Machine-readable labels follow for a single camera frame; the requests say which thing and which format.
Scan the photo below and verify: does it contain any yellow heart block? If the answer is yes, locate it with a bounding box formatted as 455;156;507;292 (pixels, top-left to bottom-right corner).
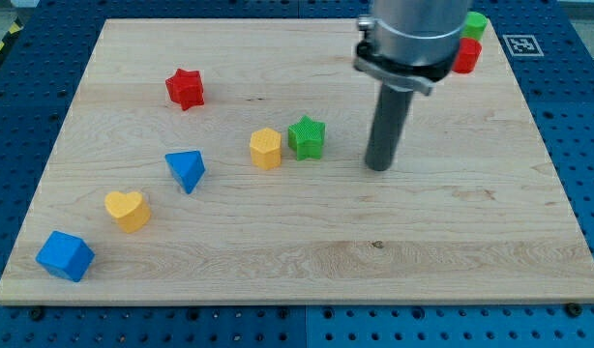
104;191;151;233

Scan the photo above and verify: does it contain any green cylinder block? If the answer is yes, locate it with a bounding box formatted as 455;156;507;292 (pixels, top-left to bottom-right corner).
460;11;489;42

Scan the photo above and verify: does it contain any yellow hexagon block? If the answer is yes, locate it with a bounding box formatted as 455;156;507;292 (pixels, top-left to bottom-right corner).
250;128;282;170

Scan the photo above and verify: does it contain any wooden board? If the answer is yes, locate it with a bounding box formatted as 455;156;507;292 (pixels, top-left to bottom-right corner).
0;18;594;306

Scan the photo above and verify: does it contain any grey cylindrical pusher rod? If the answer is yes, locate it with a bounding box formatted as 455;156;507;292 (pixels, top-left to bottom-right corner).
365;84;413;171

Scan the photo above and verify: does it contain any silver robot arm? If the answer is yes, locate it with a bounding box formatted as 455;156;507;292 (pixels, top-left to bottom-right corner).
353;0;472;171

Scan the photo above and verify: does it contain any white fiducial marker tag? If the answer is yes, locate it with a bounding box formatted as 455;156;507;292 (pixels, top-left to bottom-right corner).
503;34;544;57

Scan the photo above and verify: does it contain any blue triangle block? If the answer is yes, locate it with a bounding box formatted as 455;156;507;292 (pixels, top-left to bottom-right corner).
164;151;206;194

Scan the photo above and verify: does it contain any red star block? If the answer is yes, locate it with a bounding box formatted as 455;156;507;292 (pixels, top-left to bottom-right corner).
165;69;205;111

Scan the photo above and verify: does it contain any red cylinder block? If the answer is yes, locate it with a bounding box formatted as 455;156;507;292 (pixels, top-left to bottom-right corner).
453;38;482;73

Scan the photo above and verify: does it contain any blue cube block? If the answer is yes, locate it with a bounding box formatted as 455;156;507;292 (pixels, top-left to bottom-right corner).
35;231;95;282

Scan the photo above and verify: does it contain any green star block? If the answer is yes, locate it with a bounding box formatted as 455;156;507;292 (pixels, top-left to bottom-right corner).
288;115;326;160

